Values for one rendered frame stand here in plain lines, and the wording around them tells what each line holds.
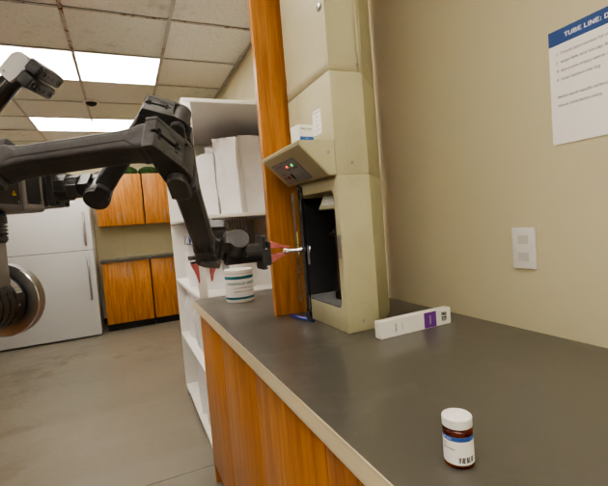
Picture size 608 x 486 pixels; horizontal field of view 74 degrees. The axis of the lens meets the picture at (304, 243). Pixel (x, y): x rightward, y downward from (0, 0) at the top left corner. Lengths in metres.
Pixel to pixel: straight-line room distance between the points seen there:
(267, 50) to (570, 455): 1.44
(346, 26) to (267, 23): 0.41
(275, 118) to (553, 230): 0.97
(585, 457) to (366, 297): 0.72
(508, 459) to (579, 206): 0.70
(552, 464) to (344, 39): 1.12
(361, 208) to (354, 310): 0.31
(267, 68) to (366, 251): 0.77
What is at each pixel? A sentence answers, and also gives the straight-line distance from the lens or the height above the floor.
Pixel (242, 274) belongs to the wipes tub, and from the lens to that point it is 1.85.
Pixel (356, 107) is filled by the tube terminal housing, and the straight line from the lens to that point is 1.27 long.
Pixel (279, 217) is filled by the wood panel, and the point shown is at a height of 1.31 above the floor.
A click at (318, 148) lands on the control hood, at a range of 1.18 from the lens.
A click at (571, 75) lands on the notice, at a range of 1.22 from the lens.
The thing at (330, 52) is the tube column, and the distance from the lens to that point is 1.28.
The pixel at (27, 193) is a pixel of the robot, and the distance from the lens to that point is 1.39.
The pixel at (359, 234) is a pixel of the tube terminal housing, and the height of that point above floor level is 1.23.
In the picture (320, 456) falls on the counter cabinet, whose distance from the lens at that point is 0.89.
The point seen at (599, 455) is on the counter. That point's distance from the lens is 0.72.
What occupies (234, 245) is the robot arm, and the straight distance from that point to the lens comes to 1.10.
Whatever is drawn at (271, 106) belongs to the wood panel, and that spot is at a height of 1.71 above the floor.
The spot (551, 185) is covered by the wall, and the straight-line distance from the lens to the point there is 1.22.
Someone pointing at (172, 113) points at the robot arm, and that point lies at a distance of 1.20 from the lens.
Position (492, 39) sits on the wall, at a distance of 1.40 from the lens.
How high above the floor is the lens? 1.28
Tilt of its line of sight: 3 degrees down
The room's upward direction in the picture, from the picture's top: 5 degrees counter-clockwise
